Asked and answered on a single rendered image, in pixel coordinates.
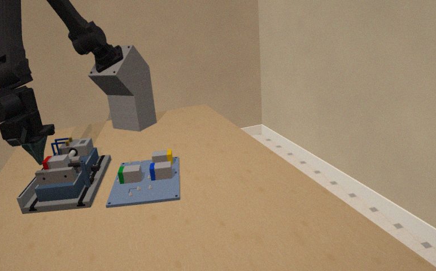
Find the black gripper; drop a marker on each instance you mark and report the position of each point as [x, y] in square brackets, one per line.
[35, 146]

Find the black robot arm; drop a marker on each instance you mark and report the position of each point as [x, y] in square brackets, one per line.
[86, 37]

